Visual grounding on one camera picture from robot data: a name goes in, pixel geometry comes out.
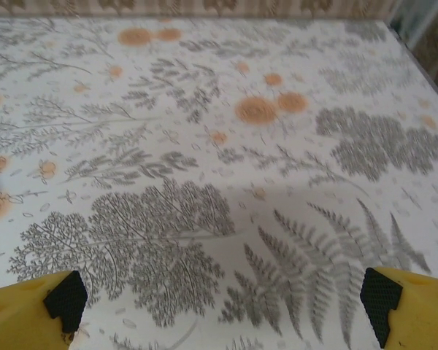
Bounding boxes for thin aluminium wall-side rail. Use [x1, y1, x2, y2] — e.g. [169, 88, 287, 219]
[0, 12, 386, 23]

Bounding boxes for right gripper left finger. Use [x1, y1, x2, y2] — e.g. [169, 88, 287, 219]
[0, 270, 89, 350]

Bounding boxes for aluminium corner post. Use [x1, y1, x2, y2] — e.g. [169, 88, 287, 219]
[388, 0, 430, 47]

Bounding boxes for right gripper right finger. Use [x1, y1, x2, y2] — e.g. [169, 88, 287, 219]
[360, 266, 438, 350]

